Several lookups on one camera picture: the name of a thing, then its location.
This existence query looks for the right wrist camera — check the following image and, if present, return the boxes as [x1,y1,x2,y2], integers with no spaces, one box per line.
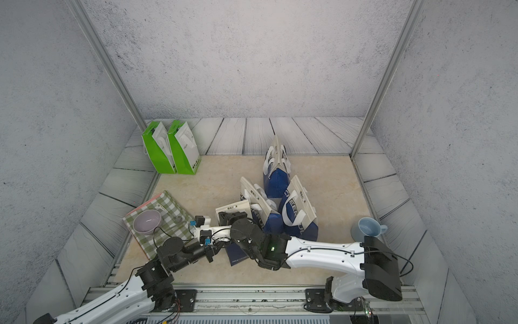
[199,229,213,246]

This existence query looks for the blue bag standing rear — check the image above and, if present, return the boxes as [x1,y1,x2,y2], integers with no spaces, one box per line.
[263,135,291,198]

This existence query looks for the dark navy takeaway bag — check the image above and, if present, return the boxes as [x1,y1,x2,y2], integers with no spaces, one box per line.
[215,199,254,267]

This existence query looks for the light blue mug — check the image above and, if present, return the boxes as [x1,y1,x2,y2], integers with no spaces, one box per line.
[351,217,388,242]

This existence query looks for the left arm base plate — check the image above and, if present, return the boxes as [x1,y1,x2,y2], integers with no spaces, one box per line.
[171,289,198,313]

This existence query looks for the green checkered cloth mat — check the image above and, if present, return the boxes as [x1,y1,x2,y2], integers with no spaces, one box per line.
[122,190,194,260]

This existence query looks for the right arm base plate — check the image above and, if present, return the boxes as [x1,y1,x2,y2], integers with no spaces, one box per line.
[303,277,364,314]

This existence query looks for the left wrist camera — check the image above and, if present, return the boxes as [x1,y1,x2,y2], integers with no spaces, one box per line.
[190,215,206,228]

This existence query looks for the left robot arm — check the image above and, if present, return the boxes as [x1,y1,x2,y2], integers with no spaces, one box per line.
[35,231,230,323]

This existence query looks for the blue white takeout bag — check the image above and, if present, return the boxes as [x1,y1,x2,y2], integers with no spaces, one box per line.
[240,177,285,234]

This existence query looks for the lilac ceramic bowl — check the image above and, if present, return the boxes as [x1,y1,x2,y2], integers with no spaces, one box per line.
[132,209,162,235]

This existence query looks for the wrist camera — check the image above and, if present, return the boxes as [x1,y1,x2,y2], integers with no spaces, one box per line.
[190,215,206,228]
[199,229,213,246]

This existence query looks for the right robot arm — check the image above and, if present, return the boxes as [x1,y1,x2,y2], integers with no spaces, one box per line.
[203,214,403,303]

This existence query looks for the metal spoon patterned handle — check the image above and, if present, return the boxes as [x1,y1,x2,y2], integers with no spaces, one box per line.
[156,205,184,224]

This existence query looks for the green white takeout bag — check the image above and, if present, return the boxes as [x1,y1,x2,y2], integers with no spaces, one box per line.
[168,120,201,175]
[142,121,177,174]

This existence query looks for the blue white bag lying right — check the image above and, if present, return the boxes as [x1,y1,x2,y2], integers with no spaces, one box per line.
[279,175,319,241]

